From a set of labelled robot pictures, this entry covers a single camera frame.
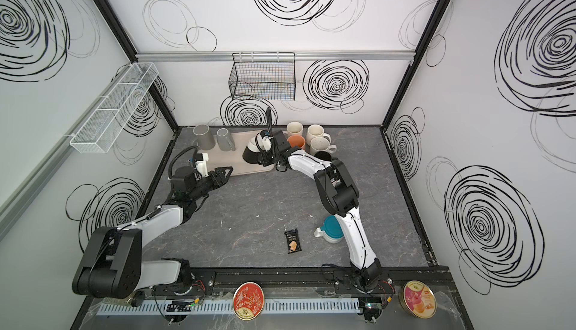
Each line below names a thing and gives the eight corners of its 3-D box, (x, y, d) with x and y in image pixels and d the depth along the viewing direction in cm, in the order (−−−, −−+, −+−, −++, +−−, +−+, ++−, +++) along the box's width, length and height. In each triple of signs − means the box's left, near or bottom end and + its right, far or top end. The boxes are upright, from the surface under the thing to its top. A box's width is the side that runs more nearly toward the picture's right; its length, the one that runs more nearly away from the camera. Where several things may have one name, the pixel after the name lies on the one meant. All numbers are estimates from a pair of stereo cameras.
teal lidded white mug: (314, 243, 84) (316, 235, 77) (313, 223, 89) (315, 214, 82) (338, 243, 84) (343, 235, 77) (336, 223, 89) (340, 214, 82)
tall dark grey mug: (197, 150, 110) (190, 137, 103) (201, 137, 116) (195, 124, 108) (213, 150, 110) (207, 137, 103) (217, 137, 116) (211, 124, 108)
